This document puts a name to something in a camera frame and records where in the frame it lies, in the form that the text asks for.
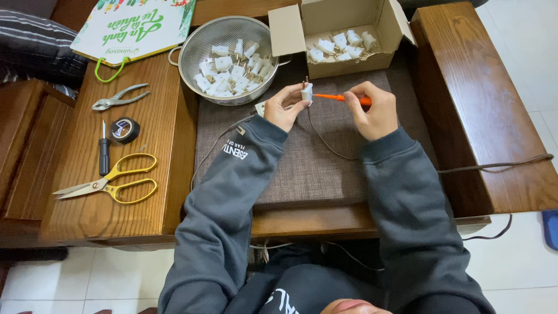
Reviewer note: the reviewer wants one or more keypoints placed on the white plug cover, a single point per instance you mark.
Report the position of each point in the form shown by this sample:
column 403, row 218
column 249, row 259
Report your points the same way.
column 260, row 108

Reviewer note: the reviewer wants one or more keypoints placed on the person's right hand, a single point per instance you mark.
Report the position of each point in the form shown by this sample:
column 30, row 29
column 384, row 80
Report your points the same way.
column 375, row 113

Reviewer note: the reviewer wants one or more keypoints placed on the black tape roll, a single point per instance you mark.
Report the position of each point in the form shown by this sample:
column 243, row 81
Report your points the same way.
column 125, row 130

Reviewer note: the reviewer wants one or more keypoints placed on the silver pliers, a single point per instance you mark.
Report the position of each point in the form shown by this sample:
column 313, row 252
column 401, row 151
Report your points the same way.
column 115, row 99

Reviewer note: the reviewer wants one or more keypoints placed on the wooden bench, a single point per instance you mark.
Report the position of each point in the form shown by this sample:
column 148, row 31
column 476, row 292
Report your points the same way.
column 471, row 109

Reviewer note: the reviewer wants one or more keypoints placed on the group of boxed white plugs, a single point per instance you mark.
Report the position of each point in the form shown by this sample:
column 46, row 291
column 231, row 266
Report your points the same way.
column 342, row 46

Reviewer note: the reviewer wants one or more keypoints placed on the open cardboard box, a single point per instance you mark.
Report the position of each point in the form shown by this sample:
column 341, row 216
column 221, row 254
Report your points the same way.
column 340, row 17

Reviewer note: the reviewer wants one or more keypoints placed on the dark striped pillow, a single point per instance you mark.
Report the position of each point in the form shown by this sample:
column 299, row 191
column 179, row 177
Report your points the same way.
column 35, row 48

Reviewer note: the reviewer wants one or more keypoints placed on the pile of white plugs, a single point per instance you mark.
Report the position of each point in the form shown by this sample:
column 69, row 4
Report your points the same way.
column 231, row 72

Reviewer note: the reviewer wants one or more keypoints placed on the white green paper bag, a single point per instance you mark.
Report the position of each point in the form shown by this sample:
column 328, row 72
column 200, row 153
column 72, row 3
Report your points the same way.
column 130, row 26

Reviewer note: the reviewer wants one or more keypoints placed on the orange screwdriver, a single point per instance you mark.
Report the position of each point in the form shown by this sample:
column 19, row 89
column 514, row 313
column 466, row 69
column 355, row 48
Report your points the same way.
column 335, row 97

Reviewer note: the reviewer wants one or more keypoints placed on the person's dark grey hoodie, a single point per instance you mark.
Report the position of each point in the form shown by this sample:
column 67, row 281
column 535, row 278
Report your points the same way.
column 314, row 283

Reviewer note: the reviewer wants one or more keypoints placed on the white electrical plug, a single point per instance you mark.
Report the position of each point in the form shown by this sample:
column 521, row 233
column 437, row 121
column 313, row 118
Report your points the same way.
column 307, row 92

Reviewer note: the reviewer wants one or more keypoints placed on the grey woven seat cushion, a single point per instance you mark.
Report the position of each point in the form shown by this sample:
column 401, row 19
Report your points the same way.
column 305, row 165

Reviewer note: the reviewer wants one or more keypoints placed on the steel mesh colander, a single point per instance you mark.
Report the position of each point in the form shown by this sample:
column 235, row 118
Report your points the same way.
column 209, row 43

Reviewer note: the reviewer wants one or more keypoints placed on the blue object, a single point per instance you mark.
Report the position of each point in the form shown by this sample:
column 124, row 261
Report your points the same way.
column 551, row 229

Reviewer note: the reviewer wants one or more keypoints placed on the person's left hand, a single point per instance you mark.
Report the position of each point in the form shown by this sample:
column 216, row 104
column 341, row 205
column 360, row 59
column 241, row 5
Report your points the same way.
column 279, row 109

